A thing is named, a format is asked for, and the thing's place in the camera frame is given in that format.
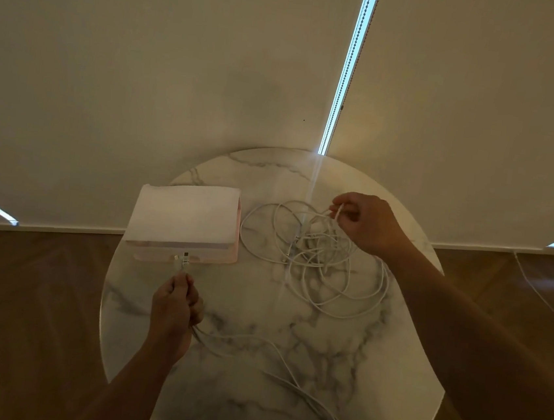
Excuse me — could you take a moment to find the thin white floor cord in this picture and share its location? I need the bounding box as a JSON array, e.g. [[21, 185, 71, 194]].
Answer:
[[506, 251, 554, 332]]

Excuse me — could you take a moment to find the pink white storage box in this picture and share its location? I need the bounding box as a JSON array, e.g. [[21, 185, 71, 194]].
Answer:
[[121, 176, 246, 271]]

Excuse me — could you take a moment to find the long white cable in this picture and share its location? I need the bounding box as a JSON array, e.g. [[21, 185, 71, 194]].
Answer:
[[157, 251, 438, 420]]

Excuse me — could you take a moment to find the tangle of white cables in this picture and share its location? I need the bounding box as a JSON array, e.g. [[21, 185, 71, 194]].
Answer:
[[231, 193, 399, 324]]

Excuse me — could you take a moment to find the person's right forearm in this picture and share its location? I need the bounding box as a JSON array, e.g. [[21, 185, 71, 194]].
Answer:
[[368, 238, 554, 420]]

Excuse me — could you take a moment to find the blind bead chain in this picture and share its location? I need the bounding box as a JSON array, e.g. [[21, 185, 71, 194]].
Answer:
[[317, 0, 383, 160]]

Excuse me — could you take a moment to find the beige roller blind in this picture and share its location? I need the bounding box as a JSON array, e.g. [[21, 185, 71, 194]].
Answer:
[[0, 0, 369, 269], [310, 0, 554, 260]]

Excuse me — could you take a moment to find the person's right hand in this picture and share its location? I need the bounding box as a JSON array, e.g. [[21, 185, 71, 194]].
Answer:
[[324, 189, 410, 261]]

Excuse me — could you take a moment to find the person's left hand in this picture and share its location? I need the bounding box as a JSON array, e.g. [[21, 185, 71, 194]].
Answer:
[[142, 268, 208, 366]]

